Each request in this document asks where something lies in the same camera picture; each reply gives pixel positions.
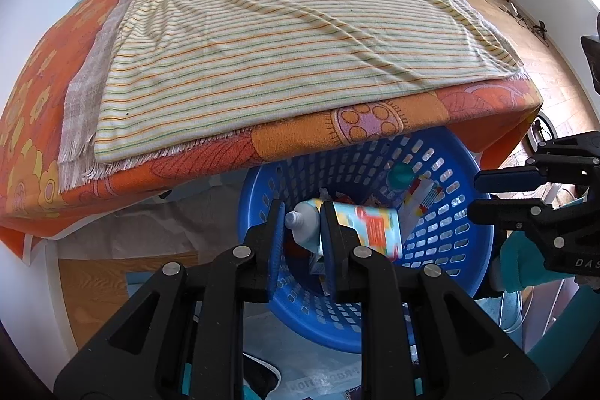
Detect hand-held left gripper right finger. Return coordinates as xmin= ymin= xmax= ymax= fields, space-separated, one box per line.
xmin=320 ymin=199 xmax=549 ymax=400

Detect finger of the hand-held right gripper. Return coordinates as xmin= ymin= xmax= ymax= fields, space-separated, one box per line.
xmin=468 ymin=196 xmax=600 ymax=237
xmin=474 ymin=133 xmax=600 ymax=193

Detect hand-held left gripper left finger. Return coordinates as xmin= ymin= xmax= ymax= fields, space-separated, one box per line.
xmin=54 ymin=198 xmax=287 ymax=400

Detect colourful tube with white cap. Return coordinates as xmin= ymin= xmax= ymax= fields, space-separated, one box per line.
xmin=284 ymin=198 xmax=404 ymax=260

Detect blue plastic laundry basket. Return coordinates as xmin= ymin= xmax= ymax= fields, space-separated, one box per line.
xmin=238 ymin=130 xmax=495 ymax=354

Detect person's teal clothing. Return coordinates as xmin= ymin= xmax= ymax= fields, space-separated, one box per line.
xmin=525 ymin=288 xmax=600 ymax=358

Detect white packet with coloured stripes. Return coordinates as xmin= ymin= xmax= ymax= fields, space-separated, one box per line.
xmin=398 ymin=175 xmax=444 ymax=232

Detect teal ball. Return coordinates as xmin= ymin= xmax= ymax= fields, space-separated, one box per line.
xmin=388 ymin=163 xmax=416 ymax=190

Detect white printed plastic sheet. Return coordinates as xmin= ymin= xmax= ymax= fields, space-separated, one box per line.
xmin=241 ymin=311 xmax=366 ymax=400

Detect grey cloth under bed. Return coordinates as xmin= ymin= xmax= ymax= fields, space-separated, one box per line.
xmin=56 ymin=194 xmax=245 ymax=265

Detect black and white shoe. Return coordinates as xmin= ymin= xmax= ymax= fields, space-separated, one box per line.
xmin=241 ymin=353 xmax=282 ymax=400

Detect dark speaker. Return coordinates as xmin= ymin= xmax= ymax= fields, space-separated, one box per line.
xmin=580 ymin=11 xmax=600 ymax=91

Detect striped cream towel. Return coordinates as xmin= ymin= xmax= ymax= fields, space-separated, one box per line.
xmin=94 ymin=0 xmax=523 ymax=164

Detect beige fringed cloth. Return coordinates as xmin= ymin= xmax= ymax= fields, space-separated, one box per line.
xmin=58 ymin=0 xmax=254 ymax=195

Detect orange patterned blanket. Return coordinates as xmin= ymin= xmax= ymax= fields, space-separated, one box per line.
xmin=0 ymin=0 xmax=545 ymax=262

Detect black floor cable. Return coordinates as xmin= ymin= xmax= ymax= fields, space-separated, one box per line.
xmin=518 ymin=13 xmax=549 ymax=47

